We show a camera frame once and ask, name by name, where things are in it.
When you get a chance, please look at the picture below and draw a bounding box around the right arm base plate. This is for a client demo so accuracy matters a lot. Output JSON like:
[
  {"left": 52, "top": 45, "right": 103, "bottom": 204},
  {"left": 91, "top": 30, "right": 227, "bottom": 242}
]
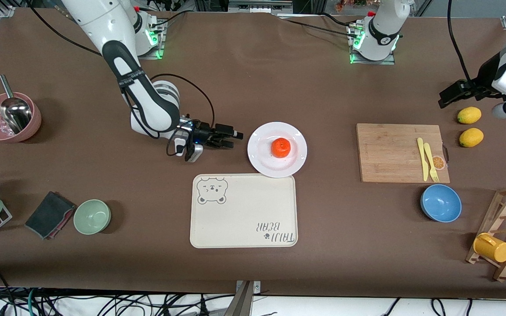
[{"left": 118, "top": 20, "right": 166, "bottom": 60}]

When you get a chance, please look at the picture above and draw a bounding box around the pale green bowl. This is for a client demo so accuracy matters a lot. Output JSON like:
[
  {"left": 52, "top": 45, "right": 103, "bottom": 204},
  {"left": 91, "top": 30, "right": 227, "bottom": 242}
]
[{"left": 73, "top": 199, "right": 112, "bottom": 235}]

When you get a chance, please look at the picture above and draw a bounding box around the metal table clamp bracket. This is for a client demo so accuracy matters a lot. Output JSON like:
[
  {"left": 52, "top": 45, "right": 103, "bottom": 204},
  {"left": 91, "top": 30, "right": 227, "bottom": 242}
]
[{"left": 235, "top": 280, "right": 261, "bottom": 316}]

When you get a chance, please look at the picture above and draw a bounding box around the white round plate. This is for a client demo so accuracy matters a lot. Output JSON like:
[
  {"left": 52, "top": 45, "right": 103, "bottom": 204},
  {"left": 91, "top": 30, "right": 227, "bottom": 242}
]
[{"left": 247, "top": 122, "right": 308, "bottom": 178}]

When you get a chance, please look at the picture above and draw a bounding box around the cream bear print tray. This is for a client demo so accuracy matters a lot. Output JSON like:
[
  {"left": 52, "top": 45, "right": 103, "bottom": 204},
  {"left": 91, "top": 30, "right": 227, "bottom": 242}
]
[{"left": 190, "top": 173, "right": 298, "bottom": 249}]

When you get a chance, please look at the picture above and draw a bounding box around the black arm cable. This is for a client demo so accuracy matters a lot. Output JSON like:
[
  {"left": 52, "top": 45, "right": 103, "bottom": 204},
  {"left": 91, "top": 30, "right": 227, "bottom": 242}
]
[
  {"left": 150, "top": 73, "right": 216, "bottom": 156},
  {"left": 448, "top": 0, "right": 473, "bottom": 82}
]

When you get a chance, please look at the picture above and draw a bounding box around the black table cable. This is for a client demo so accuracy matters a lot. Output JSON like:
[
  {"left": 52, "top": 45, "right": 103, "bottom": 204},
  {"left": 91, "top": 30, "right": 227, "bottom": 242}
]
[{"left": 27, "top": 0, "right": 104, "bottom": 56}]

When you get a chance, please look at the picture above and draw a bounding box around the yellow lemon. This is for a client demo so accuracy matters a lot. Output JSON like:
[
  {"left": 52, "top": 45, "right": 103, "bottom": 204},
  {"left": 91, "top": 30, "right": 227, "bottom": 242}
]
[
  {"left": 459, "top": 128, "right": 484, "bottom": 148},
  {"left": 457, "top": 107, "right": 482, "bottom": 124}
]

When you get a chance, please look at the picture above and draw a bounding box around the black base power cable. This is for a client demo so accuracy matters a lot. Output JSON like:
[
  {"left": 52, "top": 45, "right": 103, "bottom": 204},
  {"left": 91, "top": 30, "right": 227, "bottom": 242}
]
[{"left": 279, "top": 18, "right": 354, "bottom": 38}]

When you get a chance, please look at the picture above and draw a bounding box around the blue bowl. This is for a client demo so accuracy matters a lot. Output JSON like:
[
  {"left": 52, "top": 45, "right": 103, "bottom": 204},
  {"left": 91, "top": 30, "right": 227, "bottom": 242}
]
[{"left": 420, "top": 184, "right": 463, "bottom": 223}]

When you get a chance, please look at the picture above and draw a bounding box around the yellow plastic fork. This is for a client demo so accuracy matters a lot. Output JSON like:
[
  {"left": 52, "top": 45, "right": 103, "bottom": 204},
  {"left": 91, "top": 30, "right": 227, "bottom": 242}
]
[{"left": 423, "top": 143, "right": 440, "bottom": 183}]

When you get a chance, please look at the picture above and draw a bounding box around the metal scoop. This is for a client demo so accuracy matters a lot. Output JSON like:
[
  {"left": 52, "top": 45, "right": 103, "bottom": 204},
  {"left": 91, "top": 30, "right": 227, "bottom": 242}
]
[{"left": 0, "top": 75, "right": 33, "bottom": 134}]

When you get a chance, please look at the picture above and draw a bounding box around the yellow plastic knife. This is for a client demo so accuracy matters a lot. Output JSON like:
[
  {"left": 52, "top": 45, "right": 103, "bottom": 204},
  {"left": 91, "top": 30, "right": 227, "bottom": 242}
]
[{"left": 417, "top": 137, "right": 430, "bottom": 182}]

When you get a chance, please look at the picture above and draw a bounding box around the yellow plastic mug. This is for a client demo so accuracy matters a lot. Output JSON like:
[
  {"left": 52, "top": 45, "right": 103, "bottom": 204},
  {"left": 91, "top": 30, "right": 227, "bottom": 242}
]
[{"left": 473, "top": 233, "right": 506, "bottom": 263}]

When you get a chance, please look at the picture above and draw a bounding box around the orange mandarin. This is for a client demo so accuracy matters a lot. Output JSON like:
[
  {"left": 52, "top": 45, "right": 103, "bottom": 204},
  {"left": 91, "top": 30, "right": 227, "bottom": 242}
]
[{"left": 271, "top": 137, "right": 291, "bottom": 158}]

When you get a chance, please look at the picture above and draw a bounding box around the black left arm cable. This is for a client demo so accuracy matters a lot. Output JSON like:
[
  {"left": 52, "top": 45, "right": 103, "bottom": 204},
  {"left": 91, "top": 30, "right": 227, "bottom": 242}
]
[{"left": 448, "top": 0, "right": 473, "bottom": 82}]

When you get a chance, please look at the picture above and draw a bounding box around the bamboo cutting board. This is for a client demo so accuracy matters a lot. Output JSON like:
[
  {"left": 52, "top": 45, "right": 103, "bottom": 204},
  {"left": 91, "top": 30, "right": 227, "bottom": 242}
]
[{"left": 356, "top": 123, "right": 451, "bottom": 183}]

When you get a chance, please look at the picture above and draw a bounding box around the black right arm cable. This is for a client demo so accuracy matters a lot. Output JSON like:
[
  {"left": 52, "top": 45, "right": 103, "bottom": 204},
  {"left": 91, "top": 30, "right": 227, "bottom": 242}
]
[{"left": 150, "top": 73, "right": 216, "bottom": 156}]

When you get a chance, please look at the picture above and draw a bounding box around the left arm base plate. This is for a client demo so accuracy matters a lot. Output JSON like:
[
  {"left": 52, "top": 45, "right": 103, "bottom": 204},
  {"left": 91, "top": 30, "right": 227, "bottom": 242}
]
[{"left": 347, "top": 24, "right": 396, "bottom": 65}]

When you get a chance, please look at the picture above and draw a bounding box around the metal frame bar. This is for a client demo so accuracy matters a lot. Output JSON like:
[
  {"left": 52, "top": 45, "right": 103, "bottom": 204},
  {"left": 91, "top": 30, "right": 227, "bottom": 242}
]
[{"left": 228, "top": 0, "right": 294, "bottom": 14}]

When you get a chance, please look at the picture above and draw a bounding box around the wooden peg drying rack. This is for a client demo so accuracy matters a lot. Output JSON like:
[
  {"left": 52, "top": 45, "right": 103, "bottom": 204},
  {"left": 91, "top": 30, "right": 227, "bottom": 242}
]
[{"left": 466, "top": 186, "right": 506, "bottom": 282}]

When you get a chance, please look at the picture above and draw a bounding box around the dark folded cloth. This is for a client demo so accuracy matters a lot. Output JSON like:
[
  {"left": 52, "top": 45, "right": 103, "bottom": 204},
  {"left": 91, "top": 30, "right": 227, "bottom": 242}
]
[{"left": 25, "top": 191, "right": 76, "bottom": 240}]

